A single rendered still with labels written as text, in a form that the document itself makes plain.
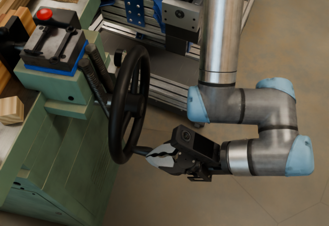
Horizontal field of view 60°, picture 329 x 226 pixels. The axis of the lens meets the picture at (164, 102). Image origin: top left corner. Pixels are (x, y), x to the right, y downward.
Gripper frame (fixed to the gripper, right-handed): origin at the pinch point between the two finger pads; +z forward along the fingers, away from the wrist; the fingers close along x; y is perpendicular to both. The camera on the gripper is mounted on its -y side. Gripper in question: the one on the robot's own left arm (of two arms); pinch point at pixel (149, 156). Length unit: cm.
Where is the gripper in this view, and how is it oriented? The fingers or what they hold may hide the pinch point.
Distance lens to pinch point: 70.6
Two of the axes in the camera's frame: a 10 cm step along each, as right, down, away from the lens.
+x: 2.0, -8.2, 5.3
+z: -8.5, 1.2, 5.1
